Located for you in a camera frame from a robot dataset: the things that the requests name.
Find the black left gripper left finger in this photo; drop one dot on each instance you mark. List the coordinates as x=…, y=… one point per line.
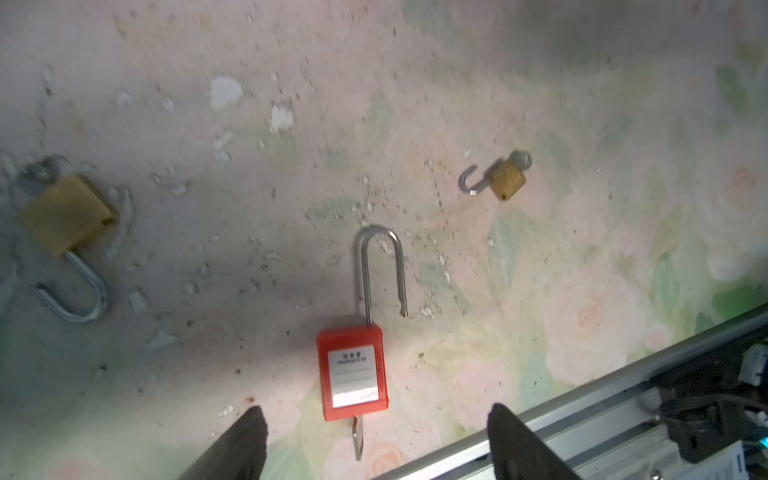
x=240, y=452

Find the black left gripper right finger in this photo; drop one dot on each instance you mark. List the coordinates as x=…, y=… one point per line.
x=518, y=453

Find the red safety padlock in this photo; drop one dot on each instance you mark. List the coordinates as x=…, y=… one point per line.
x=352, y=367

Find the brass padlock with key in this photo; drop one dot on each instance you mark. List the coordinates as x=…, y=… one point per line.
x=66, y=212

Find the small brass padlock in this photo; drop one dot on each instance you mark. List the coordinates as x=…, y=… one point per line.
x=504, y=178

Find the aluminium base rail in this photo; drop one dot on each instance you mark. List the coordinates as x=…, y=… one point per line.
x=696, y=410

